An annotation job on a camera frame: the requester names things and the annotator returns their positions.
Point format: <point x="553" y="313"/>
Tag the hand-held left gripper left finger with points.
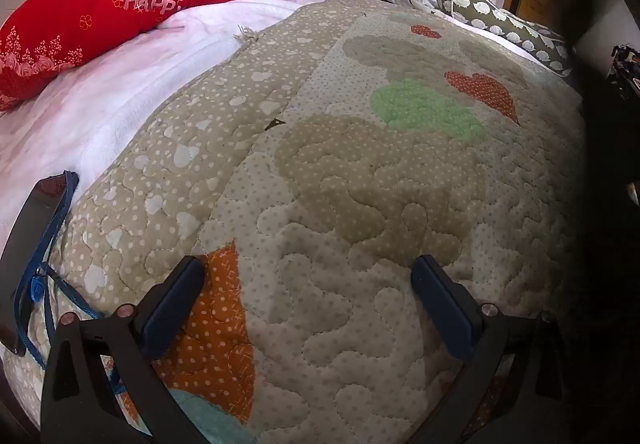
<point x="170" y="310"/>

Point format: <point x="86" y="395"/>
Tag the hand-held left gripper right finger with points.
<point x="446" y="310"/>

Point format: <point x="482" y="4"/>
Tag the olive patterned pillow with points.
<point x="500" y="22"/>

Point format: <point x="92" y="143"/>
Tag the patchwork quilted blanket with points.
<point x="350" y="204"/>

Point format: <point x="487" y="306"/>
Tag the black smartphone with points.
<point x="25" y="244"/>

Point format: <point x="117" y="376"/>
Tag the white fleece blanket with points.
<point x="100" y="89"/>

